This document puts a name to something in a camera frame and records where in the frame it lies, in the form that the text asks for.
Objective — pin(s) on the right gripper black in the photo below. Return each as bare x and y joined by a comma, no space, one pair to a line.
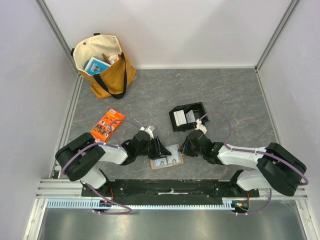
188,146

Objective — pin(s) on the silver credit card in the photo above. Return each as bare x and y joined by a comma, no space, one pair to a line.
160,162

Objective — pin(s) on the black plastic bin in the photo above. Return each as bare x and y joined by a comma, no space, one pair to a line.
192,111

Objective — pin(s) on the white card stack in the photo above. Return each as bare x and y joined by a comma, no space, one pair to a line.
180,118

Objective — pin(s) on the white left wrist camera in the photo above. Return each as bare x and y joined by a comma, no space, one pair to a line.
148,130

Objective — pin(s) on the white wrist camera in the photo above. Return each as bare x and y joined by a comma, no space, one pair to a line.
148,130
200,126

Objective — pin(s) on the mustard canvas tote bag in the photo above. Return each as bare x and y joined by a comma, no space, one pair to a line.
113,81

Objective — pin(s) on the brown item in bag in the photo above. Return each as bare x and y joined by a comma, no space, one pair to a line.
105,58

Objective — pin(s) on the brown leather card holder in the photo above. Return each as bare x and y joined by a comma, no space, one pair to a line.
176,157

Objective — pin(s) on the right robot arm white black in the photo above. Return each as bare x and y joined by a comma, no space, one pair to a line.
271,167

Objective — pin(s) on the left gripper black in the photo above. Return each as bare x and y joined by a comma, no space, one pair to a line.
160,150

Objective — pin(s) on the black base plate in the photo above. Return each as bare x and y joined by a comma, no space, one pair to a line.
173,191

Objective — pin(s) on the blue white book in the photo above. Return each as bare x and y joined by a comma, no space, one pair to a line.
95,66

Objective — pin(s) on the orange product box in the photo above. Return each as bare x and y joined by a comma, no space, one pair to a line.
102,130

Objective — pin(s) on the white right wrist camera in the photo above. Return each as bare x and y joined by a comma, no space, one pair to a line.
200,126

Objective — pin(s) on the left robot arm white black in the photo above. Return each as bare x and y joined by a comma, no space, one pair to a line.
79,158

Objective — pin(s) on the slotted cable duct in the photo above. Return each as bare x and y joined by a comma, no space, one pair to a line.
99,204

